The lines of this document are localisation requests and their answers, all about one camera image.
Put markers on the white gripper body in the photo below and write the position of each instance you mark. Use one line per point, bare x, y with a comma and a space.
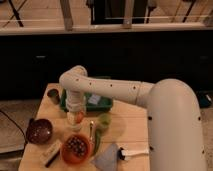
73, 110

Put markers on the small red apple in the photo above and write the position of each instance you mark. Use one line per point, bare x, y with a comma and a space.
79, 117

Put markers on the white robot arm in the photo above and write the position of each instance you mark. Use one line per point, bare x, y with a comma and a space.
175, 134

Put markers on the white paper cup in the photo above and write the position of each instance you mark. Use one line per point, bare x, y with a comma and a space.
75, 127

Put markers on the dark metal cup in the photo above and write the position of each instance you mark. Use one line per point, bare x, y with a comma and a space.
53, 94

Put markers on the green plastic cup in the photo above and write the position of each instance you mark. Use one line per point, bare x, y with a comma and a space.
104, 120

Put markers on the grey sponge in tray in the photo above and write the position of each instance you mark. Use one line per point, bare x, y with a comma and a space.
94, 99

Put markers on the metal spoon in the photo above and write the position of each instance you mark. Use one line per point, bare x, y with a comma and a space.
91, 130

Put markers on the green plastic tray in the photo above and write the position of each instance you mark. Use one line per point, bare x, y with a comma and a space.
104, 104

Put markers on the green chili pepper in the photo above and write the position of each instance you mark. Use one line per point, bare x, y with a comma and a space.
97, 141

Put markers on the orange bowl with nuts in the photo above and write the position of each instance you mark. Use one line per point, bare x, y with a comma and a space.
75, 150

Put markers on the purple bowl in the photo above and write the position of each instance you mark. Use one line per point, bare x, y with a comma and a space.
39, 131

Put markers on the wooden block with black edge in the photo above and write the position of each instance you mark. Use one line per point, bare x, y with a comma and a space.
48, 156

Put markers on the grey cloth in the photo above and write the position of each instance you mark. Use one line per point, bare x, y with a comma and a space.
107, 160

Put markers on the white handled brush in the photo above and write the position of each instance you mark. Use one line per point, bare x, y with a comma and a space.
127, 154

